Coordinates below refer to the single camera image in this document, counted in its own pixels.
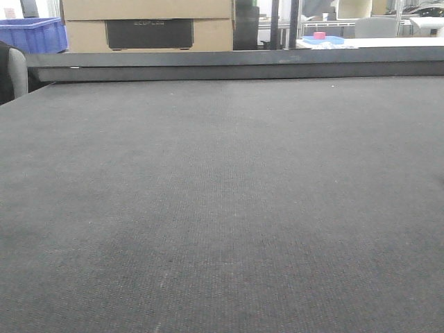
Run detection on dark conveyor belt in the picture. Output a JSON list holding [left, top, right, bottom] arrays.
[[1, 76, 443, 332]]

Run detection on cardboard box with black print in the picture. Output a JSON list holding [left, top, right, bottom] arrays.
[[66, 19, 233, 53]]

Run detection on upper cardboard box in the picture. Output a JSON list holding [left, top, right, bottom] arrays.
[[62, 0, 234, 21]]

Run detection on blue tray on table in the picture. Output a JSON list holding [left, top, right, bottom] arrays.
[[302, 35, 345, 45]]

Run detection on white background table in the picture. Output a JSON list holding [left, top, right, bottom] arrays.
[[296, 37, 443, 49]]

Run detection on blue plastic crate background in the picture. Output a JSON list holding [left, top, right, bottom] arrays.
[[1, 17, 68, 54]]

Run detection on grey chair back left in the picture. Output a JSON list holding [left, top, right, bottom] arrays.
[[8, 48, 28, 99]]

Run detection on black vertical post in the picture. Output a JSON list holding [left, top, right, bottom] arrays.
[[288, 0, 300, 50]]

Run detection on black conveyor side rail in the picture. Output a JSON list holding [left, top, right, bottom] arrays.
[[26, 46, 443, 83]]

